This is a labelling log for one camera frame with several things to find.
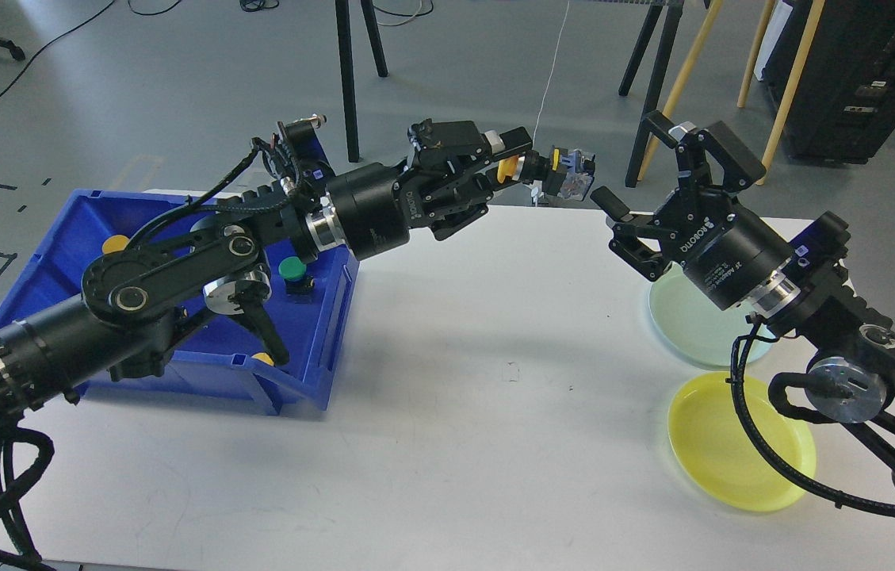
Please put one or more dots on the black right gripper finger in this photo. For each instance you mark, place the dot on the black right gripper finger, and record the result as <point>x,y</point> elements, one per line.
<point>710,158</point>
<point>625,241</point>

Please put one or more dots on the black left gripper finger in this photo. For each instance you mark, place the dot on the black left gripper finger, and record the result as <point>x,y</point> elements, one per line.
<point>446,146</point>
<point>451,205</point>

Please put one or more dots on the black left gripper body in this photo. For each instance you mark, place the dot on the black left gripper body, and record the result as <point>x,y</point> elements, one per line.
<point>374,208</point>

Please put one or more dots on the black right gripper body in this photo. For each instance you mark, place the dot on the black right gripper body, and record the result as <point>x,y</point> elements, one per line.
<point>724,249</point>

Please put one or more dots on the yellow push button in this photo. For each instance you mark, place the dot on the yellow push button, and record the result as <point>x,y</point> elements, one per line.
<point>263,357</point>
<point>115,243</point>
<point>565,173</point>

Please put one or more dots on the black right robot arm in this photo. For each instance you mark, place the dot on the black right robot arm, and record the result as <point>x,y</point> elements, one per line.
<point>795,286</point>

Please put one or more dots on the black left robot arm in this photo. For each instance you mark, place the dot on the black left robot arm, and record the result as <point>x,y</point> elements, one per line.
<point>207,258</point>

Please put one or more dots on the light green plate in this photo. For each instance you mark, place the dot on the light green plate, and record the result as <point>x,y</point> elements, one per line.
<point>690,324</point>

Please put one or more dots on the green push button right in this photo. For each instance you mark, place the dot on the green push button right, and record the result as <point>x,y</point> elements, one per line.
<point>299,284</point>

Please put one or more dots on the yellow push button front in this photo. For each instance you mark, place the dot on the yellow push button front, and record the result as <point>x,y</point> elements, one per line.
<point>263,357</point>

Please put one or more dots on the yellow plate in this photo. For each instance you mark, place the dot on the yellow plate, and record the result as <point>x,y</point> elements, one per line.
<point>710,444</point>

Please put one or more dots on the white power plug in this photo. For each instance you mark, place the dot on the white power plug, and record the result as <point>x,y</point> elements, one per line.
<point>540,198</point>

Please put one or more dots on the black equipment cabinet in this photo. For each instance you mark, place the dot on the black equipment cabinet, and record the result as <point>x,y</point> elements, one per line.
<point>843,109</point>

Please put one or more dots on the black tripod left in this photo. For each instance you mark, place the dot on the black tripod left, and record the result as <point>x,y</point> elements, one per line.
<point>347,67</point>

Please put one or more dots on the wooden easel legs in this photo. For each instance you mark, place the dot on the wooden easel legs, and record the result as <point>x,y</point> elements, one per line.
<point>731,33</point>

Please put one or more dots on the blue plastic bin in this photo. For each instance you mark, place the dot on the blue plastic bin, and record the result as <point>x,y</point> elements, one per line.
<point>220,360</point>

